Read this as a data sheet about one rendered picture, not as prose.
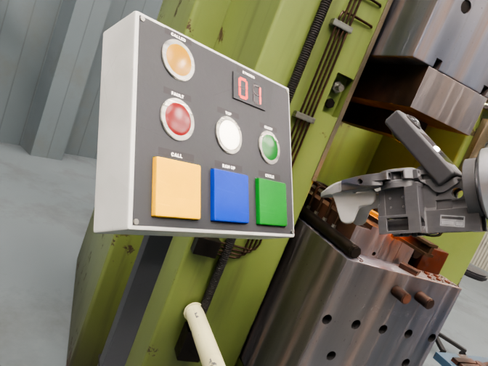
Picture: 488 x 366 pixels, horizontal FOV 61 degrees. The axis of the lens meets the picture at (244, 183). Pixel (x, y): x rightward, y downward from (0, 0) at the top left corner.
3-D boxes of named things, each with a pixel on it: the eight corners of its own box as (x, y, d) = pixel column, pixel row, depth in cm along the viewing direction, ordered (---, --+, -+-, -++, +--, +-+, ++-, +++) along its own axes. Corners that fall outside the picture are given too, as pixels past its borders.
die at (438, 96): (469, 136, 98) (488, 98, 97) (409, 107, 90) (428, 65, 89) (366, 112, 136) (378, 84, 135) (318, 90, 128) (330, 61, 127)
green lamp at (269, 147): (279, 165, 70) (289, 141, 69) (255, 157, 68) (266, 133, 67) (272, 160, 72) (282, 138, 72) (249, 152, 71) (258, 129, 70)
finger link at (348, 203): (312, 225, 59) (374, 221, 53) (310, 184, 60) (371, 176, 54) (323, 226, 61) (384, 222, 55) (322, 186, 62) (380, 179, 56)
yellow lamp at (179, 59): (191, 82, 56) (202, 51, 56) (158, 69, 54) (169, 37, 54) (186, 80, 59) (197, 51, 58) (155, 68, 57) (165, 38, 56)
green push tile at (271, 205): (288, 226, 70) (286, 183, 71) (260, 224, 64) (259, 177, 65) (279, 227, 71) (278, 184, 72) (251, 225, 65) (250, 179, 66)
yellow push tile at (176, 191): (201, 219, 55) (201, 164, 56) (154, 215, 49) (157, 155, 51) (192, 220, 56) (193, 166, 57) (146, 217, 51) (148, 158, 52)
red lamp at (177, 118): (190, 141, 55) (202, 111, 54) (157, 131, 53) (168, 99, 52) (186, 137, 58) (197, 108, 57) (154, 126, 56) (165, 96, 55)
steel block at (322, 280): (388, 430, 112) (462, 288, 105) (271, 425, 97) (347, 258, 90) (298, 312, 163) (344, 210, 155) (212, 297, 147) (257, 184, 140)
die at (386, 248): (406, 266, 104) (420, 237, 103) (345, 250, 96) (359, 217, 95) (324, 208, 142) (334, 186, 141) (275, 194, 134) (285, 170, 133)
